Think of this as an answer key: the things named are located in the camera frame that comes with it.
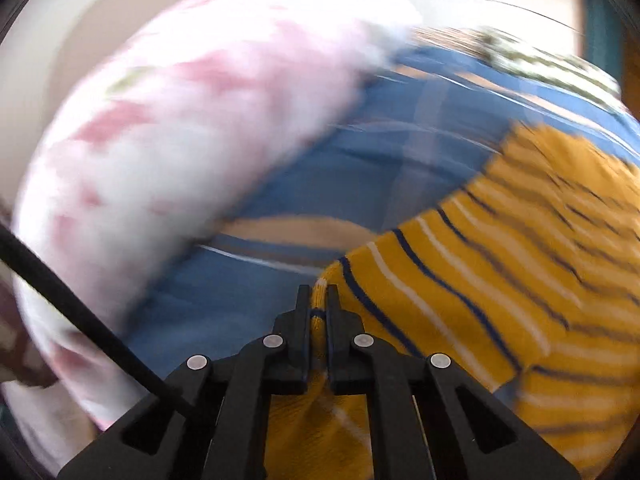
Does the yellow striped knit sweater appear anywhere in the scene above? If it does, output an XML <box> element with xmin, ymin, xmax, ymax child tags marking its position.
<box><xmin>261</xmin><ymin>121</ymin><xmax>640</xmax><ymax>480</ymax></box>

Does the blue plaid bed sheet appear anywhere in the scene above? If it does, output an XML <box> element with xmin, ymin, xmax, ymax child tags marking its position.
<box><xmin>124</xmin><ymin>47</ymin><xmax>639</xmax><ymax>375</ymax></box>

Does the green white-dotted pillow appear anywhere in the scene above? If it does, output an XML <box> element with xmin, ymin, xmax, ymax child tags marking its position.
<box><xmin>414</xmin><ymin>27</ymin><xmax>626</xmax><ymax>113</ymax></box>

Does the beige round headboard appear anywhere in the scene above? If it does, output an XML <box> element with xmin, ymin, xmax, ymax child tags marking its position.
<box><xmin>1</xmin><ymin>0</ymin><xmax>179</xmax><ymax>203</ymax></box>

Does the black cable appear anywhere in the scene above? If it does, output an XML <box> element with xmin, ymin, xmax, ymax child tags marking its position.
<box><xmin>0</xmin><ymin>224</ymin><xmax>194</xmax><ymax>416</ymax></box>

